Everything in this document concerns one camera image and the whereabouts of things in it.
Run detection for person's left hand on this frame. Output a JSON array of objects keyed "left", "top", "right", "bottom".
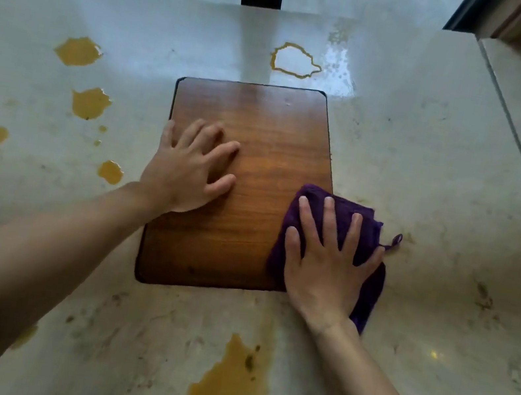
[{"left": 133, "top": 109, "right": 247, "bottom": 228}]

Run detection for person's right hand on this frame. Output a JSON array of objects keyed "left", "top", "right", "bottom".
[{"left": 269, "top": 190, "right": 393, "bottom": 348}]

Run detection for purple cleaning cloth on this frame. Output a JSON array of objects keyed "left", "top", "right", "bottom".
[{"left": 257, "top": 179, "right": 410, "bottom": 339}]

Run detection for wooden inlay panel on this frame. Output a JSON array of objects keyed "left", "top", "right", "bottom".
[{"left": 132, "top": 64, "right": 351, "bottom": 314}]

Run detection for yellow liquid spills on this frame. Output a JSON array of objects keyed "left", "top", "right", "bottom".
[{"left": 0, "top": 0, "right": 330, "bottom": 395}]

